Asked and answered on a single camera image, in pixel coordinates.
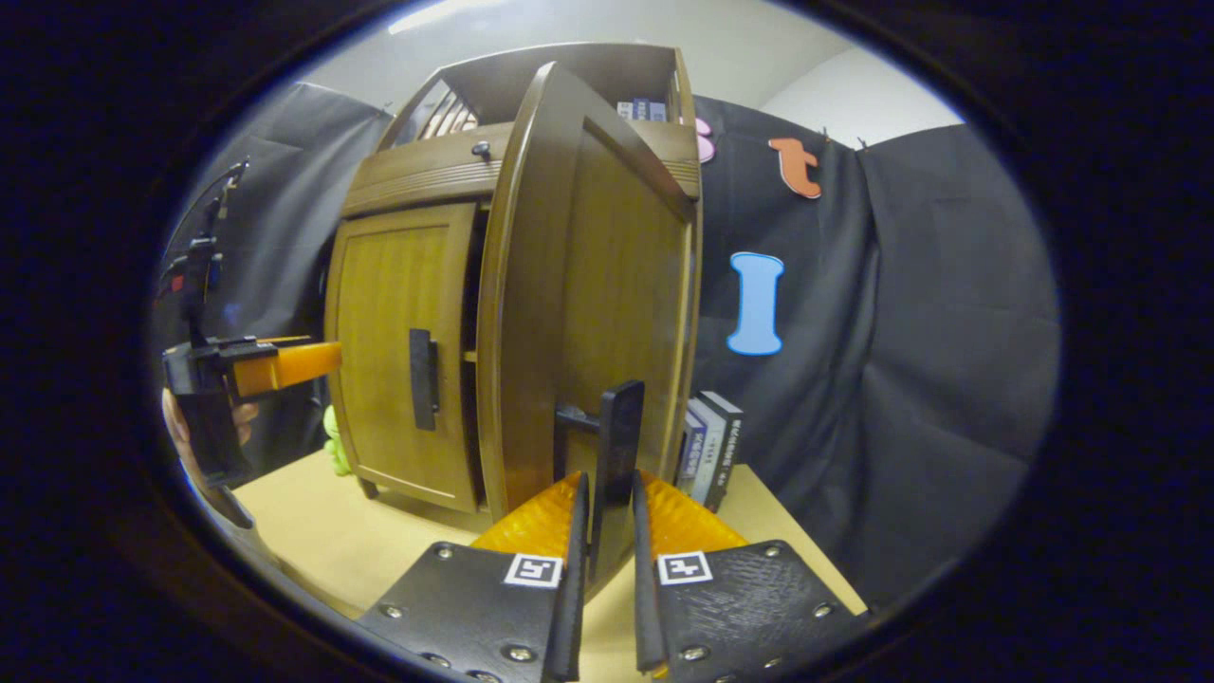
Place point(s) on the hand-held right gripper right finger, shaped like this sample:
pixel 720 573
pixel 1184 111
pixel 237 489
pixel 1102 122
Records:
pixel 645 588

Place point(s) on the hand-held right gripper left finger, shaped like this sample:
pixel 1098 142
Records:
pixel 579 569

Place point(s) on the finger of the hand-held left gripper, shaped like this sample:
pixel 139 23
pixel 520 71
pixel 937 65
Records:
pixel 285 339
pixel 294 365

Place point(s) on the wooden cabinet door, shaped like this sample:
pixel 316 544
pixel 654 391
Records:
pixel 389 313
pixel 616 285

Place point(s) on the wooden double-door shoe cabinet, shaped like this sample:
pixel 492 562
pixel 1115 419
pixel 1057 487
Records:
pixel 493 81

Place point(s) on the green toy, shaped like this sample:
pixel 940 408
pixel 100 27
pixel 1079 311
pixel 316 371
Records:
pixel 337 446

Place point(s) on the dark blue standing book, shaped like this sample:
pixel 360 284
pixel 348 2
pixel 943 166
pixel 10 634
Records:
pixel 692 455

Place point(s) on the grey white standing book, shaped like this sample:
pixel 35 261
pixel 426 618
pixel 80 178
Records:
pixel 707 455

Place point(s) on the wooden drawer with black knob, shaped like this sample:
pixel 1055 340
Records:
pixel 417 175

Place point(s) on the black backdrop cloth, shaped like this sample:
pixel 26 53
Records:
pixel 901 332

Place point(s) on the small dark shelf book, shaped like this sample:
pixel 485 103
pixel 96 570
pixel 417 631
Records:
pixel 641 110

